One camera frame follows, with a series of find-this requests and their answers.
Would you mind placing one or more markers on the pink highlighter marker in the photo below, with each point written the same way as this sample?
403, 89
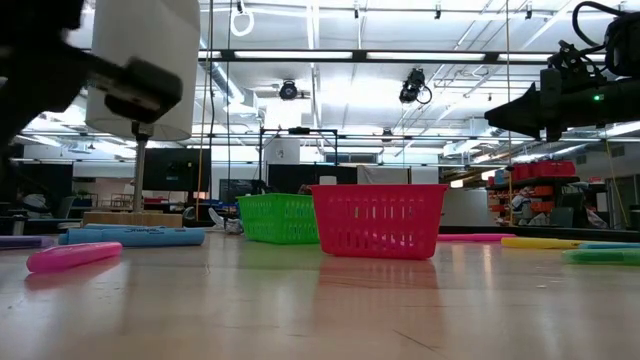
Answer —
475, 237
75, 255

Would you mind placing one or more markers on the purple highlighter marker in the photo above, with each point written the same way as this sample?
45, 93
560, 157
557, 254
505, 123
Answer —
25, 242

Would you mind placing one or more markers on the yellow highlighter marker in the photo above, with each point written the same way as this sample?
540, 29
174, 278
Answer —
535, 243

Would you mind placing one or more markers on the teal highlighter marker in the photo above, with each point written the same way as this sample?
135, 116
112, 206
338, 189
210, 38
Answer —
610, 245

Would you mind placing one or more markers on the blue highlighter marker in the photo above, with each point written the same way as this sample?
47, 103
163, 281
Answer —
150, 237

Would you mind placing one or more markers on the green highlighter marker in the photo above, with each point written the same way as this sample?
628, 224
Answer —
600, 256

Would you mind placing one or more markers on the green plastic basket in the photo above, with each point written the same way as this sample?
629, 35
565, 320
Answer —
277, 217

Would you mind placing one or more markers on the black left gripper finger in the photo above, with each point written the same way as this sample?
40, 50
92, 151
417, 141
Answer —
145, 90

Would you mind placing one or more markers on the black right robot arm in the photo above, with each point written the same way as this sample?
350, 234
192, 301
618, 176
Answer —
625, 100

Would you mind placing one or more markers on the shelf with red bins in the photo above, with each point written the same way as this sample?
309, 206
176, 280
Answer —
545, 170

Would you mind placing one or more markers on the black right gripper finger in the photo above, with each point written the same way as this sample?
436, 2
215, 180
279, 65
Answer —
520, 115

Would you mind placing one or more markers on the black hanging camera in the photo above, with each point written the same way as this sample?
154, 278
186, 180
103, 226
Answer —
412, 86
288, 90

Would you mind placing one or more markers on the black wall screen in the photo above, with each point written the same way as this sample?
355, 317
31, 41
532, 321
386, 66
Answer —
175, 170

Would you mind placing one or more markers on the black overhead frame bar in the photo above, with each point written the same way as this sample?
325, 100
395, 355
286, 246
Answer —
360, 56

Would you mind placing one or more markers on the red plastic basket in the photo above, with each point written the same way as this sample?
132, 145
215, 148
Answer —
378, 220

